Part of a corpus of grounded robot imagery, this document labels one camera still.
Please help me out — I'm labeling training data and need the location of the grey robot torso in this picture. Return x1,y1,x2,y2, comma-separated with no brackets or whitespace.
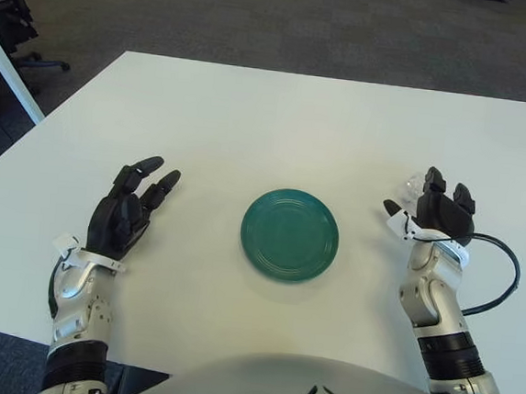
118,339,511,394

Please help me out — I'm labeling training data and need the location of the black office chair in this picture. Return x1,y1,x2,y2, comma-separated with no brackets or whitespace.
0,0,76,107

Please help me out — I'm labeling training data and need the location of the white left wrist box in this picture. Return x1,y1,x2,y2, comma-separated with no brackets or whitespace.
51,232,81,260

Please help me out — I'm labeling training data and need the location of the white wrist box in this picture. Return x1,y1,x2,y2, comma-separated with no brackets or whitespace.
386,210,429,243
51,232,81,260

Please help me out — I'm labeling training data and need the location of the clear plastic bottle blue cap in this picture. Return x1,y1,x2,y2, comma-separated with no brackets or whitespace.
393,170,427,210

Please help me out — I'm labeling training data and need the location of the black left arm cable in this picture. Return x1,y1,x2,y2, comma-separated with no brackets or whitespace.
44,252,68,319

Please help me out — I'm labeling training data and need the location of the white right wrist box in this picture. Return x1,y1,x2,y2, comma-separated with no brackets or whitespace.
386,210,429,243

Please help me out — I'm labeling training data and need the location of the green round plate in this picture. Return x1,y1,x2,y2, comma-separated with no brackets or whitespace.
236,185,343,287

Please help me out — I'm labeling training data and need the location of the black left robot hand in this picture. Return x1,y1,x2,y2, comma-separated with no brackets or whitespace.
84,149,185,266

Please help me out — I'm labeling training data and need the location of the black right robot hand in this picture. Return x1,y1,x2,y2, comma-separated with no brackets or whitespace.
379,161,482,248

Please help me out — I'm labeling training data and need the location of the white side table leg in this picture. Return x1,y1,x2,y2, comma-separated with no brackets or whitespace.
0,16,53,126

